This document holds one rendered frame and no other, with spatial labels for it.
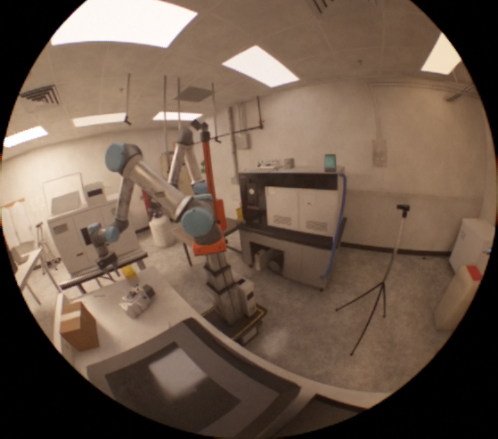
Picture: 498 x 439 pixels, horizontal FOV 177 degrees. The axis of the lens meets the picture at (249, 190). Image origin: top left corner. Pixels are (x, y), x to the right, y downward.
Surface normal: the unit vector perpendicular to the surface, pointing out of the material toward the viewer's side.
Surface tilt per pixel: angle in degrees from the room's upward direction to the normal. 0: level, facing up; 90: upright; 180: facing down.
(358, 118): 90
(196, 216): 95
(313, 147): 90
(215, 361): 0
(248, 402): 0
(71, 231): 90
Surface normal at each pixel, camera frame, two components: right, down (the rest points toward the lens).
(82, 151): 0.77, 0.06
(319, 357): -0.10, -0.97
